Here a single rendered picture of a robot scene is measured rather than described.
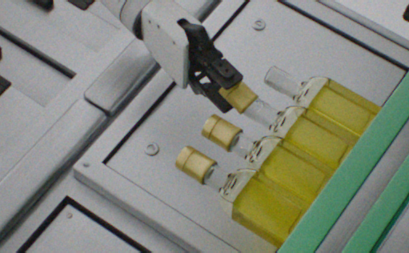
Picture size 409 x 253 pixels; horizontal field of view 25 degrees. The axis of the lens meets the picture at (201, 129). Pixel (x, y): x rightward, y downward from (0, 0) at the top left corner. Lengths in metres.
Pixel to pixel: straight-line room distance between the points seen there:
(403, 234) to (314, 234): 0.09
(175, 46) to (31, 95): 0.32
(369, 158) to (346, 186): 0.05
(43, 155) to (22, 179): 0.05
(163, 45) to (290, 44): 0.27
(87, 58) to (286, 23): 0.32
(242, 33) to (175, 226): 0.36
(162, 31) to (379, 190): 0.39
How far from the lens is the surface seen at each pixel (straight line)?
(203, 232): 1.29
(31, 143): 1.41
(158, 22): 1.27
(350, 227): 1.03
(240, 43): 1.47
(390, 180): 1.06
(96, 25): 1.55
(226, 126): 1.21
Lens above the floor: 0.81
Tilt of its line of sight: 17 degrees up
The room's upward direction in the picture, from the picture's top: 59 degrees counter-clockwise
